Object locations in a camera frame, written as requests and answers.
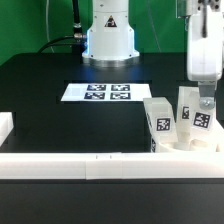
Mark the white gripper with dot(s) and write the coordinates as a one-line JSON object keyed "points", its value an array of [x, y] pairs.
{"points": [[205, 45]]}

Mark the white marker sheet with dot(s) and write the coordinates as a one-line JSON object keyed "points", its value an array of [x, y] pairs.
{"points": [[95, 92]]}

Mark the white front fence bar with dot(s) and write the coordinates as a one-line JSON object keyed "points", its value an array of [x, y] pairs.
{"points": [[111, 165]]}

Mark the white left fence bar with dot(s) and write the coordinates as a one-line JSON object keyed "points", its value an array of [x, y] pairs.
{"points": [[6, 125]]}

